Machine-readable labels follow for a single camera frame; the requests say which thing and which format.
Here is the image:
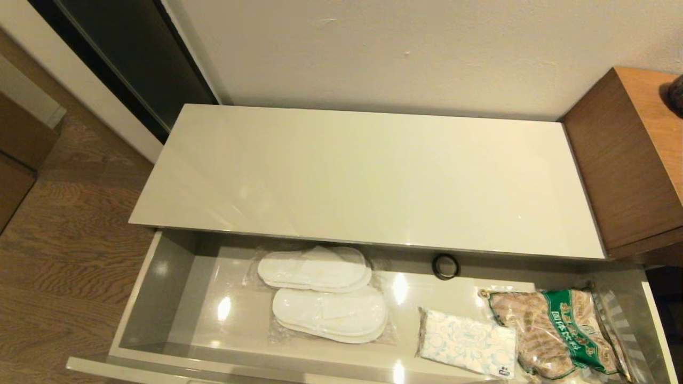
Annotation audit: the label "white slippers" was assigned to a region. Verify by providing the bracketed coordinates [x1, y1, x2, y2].
[267, 285, 399, 346]
[255, 244, 374, 294]

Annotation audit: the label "beige glossy drawer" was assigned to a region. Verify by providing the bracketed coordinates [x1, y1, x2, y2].
[67, 229, 678, 384]

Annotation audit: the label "white blue-floral tissue pack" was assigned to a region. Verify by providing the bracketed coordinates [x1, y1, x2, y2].
[415, 307, 518, 380]

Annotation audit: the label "dark sliding door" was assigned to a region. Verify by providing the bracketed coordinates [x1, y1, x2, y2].
[29, 0, 219, 143]

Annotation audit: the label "green brown snack bag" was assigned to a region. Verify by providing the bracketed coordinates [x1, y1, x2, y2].
[479, 287, 641, 382]

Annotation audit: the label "brown wooden side cabinet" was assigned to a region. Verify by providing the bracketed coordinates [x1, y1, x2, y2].
[561, 66, 683, 261]

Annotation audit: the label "brown wooden furniture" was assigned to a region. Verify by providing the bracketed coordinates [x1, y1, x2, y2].
[0, 91, 60, 233]

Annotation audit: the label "dark round object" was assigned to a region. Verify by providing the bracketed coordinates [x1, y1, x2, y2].
[667, 75, 683, 116]

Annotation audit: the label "black ring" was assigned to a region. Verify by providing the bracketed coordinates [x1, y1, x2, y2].
[431, 253, 460, 281]

